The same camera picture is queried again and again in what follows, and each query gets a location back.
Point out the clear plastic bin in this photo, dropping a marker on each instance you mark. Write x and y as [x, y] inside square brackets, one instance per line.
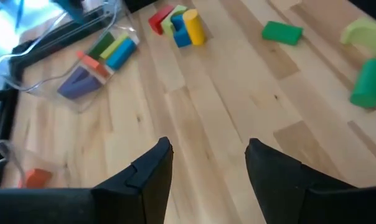
[125, 31]
[10, 149]

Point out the yellow cylinder block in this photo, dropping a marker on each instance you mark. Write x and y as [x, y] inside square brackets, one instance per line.
[194, 26]

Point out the blue cylinder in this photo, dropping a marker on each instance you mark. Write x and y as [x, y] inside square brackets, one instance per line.
[121, 54]

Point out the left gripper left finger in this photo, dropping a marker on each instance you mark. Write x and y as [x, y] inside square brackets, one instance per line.
[82, 205]

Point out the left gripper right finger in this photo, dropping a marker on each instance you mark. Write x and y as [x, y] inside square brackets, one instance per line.
[315, 202]

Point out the red arch block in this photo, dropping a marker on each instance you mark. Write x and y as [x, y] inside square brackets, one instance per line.
[35, 178]

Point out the thin red plank block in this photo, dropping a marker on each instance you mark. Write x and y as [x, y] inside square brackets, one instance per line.
[93, 64]

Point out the lime green plank block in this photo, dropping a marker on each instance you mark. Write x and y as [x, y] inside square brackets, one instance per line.
[113, 46]

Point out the blue arch block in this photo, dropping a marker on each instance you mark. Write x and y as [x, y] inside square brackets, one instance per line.
[180, 34]

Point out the green half cylinder block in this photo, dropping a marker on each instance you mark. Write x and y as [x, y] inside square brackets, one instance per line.
[370, 82]

